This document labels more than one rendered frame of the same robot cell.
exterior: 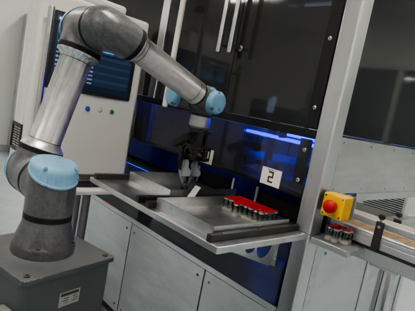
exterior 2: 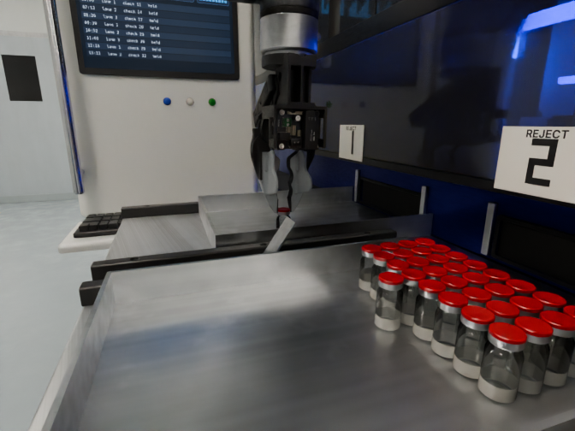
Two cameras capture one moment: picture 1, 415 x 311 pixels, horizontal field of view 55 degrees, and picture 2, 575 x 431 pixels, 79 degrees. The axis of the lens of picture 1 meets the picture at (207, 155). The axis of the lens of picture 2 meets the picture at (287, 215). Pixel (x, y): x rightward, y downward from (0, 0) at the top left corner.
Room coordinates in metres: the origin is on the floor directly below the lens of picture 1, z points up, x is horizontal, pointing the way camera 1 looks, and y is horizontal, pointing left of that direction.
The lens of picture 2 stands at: (1.00, -0.16, 1.05)
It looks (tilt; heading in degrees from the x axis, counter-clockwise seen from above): 15 degrees down; 26
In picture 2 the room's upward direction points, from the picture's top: straight up
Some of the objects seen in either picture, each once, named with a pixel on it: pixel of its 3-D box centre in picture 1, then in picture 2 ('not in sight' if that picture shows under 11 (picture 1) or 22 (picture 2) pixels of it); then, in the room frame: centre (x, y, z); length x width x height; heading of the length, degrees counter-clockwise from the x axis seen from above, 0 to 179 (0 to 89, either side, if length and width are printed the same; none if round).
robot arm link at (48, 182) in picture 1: (50, 184); not in sight; (0.96, 0.37, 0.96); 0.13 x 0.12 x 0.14; 44
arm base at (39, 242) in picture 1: (45, 230); not in sight; (0.96, 0.36, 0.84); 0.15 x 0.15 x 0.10
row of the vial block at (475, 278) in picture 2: (251, 210); (461, 295); (1.32, -0.18, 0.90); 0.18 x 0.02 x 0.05; 44
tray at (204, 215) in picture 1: (223, 213); (324, 329); (1.22, -0.09, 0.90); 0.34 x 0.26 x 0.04; 134
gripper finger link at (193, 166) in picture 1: (194, 172); (301, 182); (1.46, 0.03, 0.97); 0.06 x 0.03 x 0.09; 44
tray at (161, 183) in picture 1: (183, 184); (302, 213); (1.55, 0.07, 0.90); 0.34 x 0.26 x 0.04; 134
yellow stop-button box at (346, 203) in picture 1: (338, 205); not in sight; (1.21, -0.43, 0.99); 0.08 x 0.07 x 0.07; 134
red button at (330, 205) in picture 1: (330, 206); not in sight; (1.18, -0.39, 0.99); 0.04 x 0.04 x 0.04; 44
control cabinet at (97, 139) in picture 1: (80, 87); (163, 73); (1.81, 0.62, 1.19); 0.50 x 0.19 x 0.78; 134
